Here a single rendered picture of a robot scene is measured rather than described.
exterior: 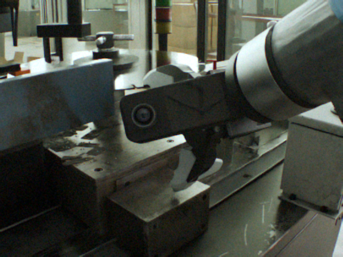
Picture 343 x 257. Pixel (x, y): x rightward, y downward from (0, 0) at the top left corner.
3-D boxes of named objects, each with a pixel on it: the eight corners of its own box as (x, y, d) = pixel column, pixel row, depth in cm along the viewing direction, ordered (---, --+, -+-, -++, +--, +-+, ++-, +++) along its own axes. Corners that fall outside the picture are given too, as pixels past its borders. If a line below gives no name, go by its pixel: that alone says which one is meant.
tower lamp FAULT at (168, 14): (163, 19, 89) (162, 7, 87) (176, 19, 86) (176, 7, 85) (149, 19, 86) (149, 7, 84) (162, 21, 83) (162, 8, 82)
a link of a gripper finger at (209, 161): (204, 189, 41) (227, 131, 36) (193, 192, 41) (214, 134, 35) (184, 161, 44) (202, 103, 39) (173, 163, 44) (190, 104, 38)
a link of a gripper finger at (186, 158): (215, 196, 47) (239, 145, 42) (177, 208, 45) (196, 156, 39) (204, 180, 49) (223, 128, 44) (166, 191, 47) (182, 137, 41)
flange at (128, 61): (119, 73, 54) (118, 57, 53) (60, 69, 57) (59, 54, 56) (150, 60, 63) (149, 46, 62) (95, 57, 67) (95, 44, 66)
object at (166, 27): (163, 31, 90) (163, 19, 89) (176, 33, 87) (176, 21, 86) (149, 33, 87) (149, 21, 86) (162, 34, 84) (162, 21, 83)
